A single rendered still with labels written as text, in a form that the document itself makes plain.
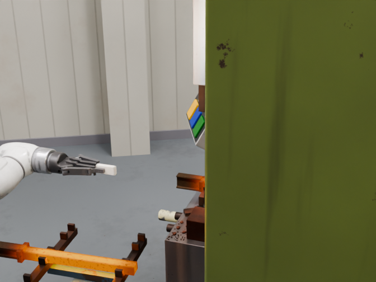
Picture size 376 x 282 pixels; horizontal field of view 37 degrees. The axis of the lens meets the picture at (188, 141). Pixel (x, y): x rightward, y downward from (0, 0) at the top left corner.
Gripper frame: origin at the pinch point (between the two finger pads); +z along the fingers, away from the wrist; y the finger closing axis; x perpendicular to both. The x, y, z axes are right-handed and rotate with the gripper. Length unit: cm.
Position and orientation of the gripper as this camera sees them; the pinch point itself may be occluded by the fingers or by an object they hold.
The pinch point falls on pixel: (106, 169)
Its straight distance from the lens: 189.4
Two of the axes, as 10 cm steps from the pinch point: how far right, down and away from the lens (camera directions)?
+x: -0.1, -9.2, -4.0
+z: 9.5, 1.1, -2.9
